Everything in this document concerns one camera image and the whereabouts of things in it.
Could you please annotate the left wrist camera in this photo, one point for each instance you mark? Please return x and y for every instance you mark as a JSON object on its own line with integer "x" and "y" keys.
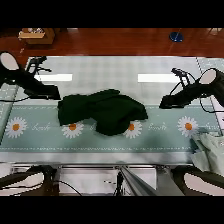
{"x": 36, "y": 62}

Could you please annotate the silver frame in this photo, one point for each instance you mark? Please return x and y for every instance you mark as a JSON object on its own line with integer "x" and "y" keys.
{"x": 140, "y": 186}

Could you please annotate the pale green garment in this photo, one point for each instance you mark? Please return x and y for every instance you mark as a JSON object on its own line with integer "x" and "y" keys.
{"x": 210, "y": 150}

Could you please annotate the dark green garment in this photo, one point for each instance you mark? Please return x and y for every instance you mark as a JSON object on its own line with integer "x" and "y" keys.
{"x": 106, "y": 111}

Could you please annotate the wooden box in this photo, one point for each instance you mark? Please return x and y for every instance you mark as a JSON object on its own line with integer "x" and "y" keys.
{"x": 37, "y": 35}

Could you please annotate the blue round object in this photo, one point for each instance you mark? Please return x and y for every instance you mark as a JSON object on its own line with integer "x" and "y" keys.
{"x": 176, "y": 37}

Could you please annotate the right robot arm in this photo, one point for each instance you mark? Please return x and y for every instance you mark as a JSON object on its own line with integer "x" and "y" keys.
{"x": 206, "y": 87}

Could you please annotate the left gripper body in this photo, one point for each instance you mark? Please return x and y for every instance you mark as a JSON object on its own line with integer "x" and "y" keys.
{"x": 46, "y": 92}

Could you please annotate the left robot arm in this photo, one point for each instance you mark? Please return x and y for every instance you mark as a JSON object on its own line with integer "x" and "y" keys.
{"x": 16, "y": 76}

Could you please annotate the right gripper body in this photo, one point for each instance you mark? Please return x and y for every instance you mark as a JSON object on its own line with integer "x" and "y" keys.
{"x": 173, "y": 101}

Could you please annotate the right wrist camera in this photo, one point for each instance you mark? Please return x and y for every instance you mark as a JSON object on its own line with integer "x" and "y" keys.
{"x": 178, "y": 72}

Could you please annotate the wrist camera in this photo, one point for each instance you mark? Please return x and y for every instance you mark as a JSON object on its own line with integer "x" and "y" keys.
{"x": 36, "y": 62}
{"x": 178, "y": 72}

